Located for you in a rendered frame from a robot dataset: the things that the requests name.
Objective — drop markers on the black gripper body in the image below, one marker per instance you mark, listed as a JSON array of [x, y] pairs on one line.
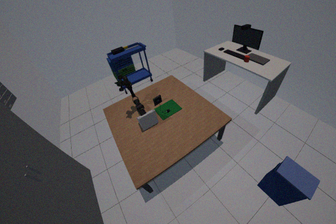
[[122, 83]]

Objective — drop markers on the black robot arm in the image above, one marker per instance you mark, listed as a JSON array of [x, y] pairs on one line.
[[136, 102]]

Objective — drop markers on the black cooling fan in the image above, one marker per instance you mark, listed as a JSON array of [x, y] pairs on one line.
[[157, 100]]

